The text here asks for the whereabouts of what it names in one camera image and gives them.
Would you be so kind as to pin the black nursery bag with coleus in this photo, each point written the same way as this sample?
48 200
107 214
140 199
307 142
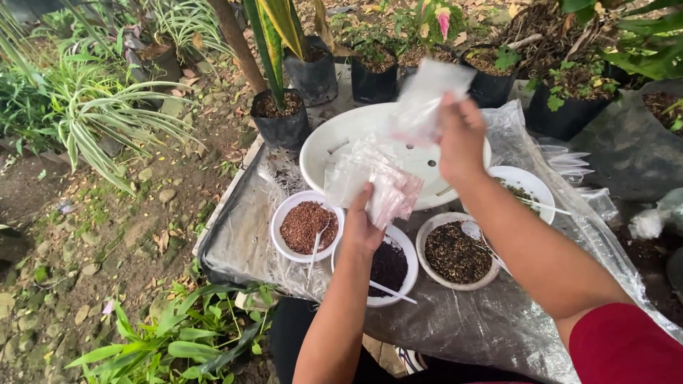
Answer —
413 58

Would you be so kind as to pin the small white bowl of seeds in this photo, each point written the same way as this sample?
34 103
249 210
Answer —
525 181

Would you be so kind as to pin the black nursery bag with sprout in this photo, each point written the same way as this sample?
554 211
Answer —
493 88

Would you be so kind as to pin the crumpled white plastic bag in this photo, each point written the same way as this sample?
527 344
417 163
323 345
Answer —
648 223

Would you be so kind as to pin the clear plastic sheet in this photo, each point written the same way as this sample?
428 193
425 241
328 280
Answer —
469 325

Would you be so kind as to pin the greenish seed mix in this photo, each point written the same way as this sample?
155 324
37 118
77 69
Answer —
520 193

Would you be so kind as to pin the brown tree stem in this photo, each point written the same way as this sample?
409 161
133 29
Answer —
237 42

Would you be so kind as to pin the pile of clear plastic bags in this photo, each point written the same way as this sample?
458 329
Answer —
571 162

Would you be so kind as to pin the white bowl of brown seeds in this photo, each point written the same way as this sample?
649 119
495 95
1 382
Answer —
280 234

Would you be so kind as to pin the pink green coleus plant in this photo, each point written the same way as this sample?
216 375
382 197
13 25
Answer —
440 21

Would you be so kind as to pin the white plastic spoon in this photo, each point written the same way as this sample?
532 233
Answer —
316 250
471 230
392 292
544 207

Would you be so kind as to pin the stack of clear zip bags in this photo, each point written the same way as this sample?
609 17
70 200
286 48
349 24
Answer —
373 181

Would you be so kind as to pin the striped snake plant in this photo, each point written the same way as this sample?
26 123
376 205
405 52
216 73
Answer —
273 48

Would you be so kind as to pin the black pot with spider plant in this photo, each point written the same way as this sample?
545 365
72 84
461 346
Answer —
160 61

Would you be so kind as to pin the red shirt sleeve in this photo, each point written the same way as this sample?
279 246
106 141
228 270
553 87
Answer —
624 346

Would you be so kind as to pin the single clear zip bag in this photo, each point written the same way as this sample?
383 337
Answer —
421 104

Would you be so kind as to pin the white striped shoe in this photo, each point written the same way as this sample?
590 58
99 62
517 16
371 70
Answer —
411 360

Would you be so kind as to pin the white bowl of black seeds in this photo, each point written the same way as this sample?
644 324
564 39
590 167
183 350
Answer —
411 266

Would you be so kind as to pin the brown seeds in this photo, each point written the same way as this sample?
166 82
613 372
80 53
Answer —
301 226

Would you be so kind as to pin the black seeds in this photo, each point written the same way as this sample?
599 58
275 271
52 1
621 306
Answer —
387 266

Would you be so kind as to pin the striped spider plant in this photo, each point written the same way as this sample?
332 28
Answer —
96 112

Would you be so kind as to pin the black nursery bag with herbs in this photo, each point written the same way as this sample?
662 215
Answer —
565 114

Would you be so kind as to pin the green leafy weeds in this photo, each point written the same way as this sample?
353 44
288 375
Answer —
187 336

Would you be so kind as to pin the person's right fingers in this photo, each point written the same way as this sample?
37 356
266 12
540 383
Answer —
447 104

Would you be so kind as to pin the large white plastic pot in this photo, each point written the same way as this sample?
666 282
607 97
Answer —
347 144

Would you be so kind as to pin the black nursery bag with seedlings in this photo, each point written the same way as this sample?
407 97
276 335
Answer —
373 82

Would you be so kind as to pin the black nursery bag with soil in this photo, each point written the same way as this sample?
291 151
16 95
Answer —
312 77
280 128

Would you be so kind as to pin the large grey grow bag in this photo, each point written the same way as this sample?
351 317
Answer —
629 154

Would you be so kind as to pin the dark husk seed mix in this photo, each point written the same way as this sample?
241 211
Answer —
453 256

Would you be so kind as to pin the person's right hand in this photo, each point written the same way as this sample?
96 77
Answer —
461 144

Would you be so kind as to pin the person's left hand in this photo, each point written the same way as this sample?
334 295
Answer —
360 232

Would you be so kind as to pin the white bowl of dark husks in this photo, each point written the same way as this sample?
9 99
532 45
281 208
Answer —
427 266

